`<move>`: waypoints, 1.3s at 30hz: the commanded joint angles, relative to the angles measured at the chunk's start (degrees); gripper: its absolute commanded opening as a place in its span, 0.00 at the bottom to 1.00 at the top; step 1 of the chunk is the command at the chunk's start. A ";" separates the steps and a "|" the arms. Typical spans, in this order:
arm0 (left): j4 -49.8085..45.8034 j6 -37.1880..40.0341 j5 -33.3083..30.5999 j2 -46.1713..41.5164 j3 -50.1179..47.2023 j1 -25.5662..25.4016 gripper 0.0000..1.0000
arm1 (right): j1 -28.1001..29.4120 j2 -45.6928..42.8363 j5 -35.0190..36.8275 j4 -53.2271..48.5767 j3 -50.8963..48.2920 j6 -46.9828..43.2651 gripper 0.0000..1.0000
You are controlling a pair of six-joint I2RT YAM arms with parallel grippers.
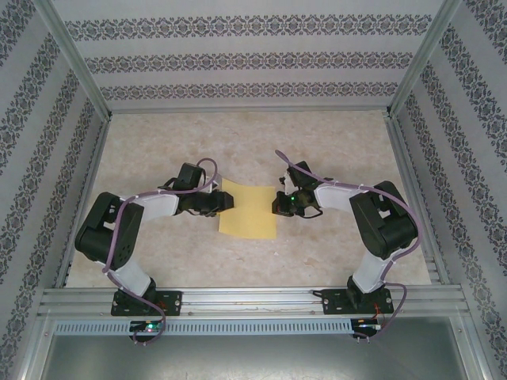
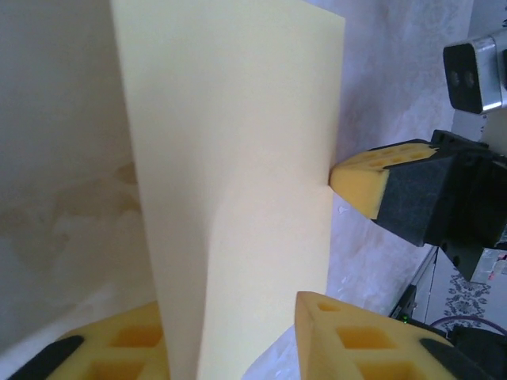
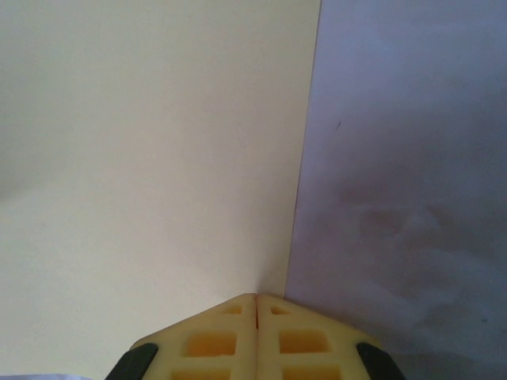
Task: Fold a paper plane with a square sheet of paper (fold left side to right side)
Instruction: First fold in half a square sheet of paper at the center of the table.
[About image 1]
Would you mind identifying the yellow paper sheet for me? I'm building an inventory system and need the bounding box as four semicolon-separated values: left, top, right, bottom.
217;177;277;240

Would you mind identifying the grey sheet metal panel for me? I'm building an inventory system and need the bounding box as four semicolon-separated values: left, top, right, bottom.
39;334;486;380

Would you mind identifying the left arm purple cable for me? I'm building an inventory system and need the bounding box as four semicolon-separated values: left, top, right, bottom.
103;158;221;346

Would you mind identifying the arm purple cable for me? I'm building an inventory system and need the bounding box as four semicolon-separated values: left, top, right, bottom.
103;158;221;346
275;149;421;341

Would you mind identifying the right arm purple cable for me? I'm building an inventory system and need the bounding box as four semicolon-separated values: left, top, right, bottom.
275;149;421;341

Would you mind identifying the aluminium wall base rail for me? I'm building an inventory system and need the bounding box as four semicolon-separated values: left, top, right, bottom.
107;103;393;116

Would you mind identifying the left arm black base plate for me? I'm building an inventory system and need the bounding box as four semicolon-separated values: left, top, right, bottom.
110;290;184;317

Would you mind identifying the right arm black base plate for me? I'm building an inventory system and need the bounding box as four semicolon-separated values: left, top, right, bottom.
312;288;394;317

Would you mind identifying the long aluminium mounting rail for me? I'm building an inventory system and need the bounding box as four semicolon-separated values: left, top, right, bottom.
37;287;467;317

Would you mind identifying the aluminium side rail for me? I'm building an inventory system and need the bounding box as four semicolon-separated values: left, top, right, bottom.
384;114;452;287
53;116;114;289

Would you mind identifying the grey slotted cable duct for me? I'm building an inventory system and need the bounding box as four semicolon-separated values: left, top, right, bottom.
53;318;353;336

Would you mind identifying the aluminium frame post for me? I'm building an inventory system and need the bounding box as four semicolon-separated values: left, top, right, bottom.
386;0;463;120
33;0;112;122

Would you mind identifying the aluminium lower frame beam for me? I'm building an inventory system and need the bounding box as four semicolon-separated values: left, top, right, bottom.
451;316;498;380
11;314;55;380

